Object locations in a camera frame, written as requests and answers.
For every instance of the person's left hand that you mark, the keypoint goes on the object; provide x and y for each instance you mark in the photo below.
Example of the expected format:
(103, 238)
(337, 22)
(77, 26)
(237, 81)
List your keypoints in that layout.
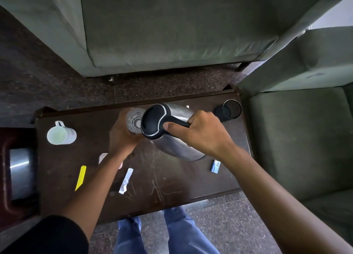
(120, 136)

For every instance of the person's right hand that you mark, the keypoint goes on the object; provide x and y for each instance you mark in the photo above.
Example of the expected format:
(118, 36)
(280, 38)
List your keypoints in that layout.
(209, 135)

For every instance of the person's right thumb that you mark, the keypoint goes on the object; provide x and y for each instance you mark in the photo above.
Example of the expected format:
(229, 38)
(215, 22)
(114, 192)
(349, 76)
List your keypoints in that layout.
(176, 127)

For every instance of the person's left thumb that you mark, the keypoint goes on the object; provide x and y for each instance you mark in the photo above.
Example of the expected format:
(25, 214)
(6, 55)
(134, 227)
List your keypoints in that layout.
(138, 140)

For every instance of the clear drinking glass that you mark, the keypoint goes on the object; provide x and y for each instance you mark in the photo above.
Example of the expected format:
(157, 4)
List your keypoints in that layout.
(135, 123)

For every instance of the steel electric kettle black lid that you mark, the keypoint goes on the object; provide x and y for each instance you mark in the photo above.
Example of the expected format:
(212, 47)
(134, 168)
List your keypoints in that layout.
(179, 149)

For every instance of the person's left forearm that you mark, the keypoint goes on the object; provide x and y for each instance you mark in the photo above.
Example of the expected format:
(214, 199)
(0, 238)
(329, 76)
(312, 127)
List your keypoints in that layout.
(96, 185)

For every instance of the person's right forearm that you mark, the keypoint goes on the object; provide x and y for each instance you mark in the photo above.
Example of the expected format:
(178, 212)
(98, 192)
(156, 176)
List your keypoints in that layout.
(275, 201)

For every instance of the pale pink packet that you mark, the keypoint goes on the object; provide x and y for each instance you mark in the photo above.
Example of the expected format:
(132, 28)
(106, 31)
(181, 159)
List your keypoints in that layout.
(102, 158)

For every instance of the torn white sachet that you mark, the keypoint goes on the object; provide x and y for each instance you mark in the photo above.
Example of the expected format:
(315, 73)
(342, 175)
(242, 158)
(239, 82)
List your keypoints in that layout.
(125, 180)

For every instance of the small blue box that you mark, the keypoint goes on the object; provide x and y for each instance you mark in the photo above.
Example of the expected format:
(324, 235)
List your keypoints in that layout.
(215, 166)

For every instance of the dark tumbler with shiny rim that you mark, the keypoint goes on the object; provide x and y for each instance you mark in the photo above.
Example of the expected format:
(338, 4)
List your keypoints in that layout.
(230, 110)

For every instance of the yellow sachet strip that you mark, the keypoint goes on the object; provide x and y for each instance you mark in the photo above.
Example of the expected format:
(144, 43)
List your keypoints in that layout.
(80, 178)

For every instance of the white mug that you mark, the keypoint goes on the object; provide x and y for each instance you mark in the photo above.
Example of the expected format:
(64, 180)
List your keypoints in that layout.
(58, 135)

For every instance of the green fabric sofa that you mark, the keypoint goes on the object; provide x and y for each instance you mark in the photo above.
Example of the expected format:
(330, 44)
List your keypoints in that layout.
(165, 27)

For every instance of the person's blue jeans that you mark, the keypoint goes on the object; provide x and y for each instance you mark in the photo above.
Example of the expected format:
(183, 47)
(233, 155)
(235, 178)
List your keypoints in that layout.
(184, 237)

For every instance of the steel pot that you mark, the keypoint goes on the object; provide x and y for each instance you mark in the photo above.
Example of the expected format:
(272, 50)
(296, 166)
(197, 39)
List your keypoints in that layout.
(22, 173)

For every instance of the green fabric armchair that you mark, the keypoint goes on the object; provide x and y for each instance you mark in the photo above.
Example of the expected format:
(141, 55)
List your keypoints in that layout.
(297, 140)

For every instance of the person's black sleeve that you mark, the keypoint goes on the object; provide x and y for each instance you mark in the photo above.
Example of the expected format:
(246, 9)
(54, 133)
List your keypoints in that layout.
(44, 237)

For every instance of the reddish brown stool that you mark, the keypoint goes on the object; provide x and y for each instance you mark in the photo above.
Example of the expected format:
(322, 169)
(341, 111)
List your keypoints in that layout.
(5, 179)

